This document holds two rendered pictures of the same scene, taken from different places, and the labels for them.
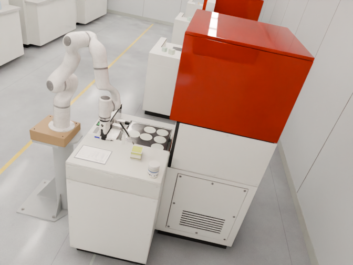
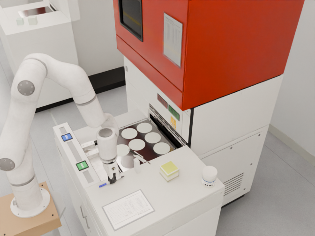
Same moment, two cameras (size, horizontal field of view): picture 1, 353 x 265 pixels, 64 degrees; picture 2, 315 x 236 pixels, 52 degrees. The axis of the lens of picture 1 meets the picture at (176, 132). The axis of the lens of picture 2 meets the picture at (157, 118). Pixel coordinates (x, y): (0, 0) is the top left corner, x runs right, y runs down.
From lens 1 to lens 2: 107 cm
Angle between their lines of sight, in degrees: 27
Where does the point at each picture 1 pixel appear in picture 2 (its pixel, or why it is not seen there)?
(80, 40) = (41, 76)
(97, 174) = (156, 227)
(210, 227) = (232, 188)
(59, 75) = (15, 143)
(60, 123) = (34, 202)
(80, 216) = not seen: outside the picture
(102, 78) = (97, 111)
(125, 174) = (186, 203)
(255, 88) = (264, 28)
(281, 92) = (287, 20)
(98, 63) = (86, 94)
